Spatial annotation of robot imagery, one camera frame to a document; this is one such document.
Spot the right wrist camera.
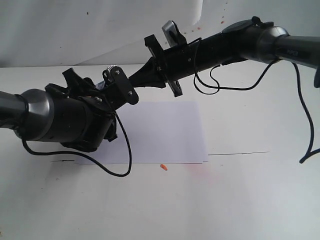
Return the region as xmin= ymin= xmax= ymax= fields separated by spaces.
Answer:
xmin=161 ymin=20 xmax=187 ymax=48

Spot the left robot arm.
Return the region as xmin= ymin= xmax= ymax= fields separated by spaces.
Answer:
xmin=0 ymin=68 xmax=117 ymax=153

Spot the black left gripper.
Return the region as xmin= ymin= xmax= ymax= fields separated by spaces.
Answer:
xmin=44 ymin=68 xmax=115 ymax=153

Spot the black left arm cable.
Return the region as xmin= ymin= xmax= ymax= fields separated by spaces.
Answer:
xmin=21 ymin=111 xmax=133 ymax=178

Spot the top white paper sheet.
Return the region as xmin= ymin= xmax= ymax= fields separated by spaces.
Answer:
xmin=74 ymin=100 xmax=209 ymax=165

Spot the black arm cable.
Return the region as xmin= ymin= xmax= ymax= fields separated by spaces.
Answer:
xmin=193 ymin=37 xmax=320 ymax=165
xmin=21 ymin=111 xmax=133 ymax=178

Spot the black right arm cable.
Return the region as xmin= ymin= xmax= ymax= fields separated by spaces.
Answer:
xmin=193 ymin=37 xmax=320 ymax=165

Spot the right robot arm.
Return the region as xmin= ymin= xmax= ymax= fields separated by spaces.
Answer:
xmin=129 ymin=16 xmax=320 ymax=97

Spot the white backdrop sheet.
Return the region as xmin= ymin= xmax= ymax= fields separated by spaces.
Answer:
xmin=0 ymin=0 xmax=320 ymax=67

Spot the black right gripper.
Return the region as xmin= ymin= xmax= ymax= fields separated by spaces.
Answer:
xmin=128 ymin=35 xmax=200 ymax=97

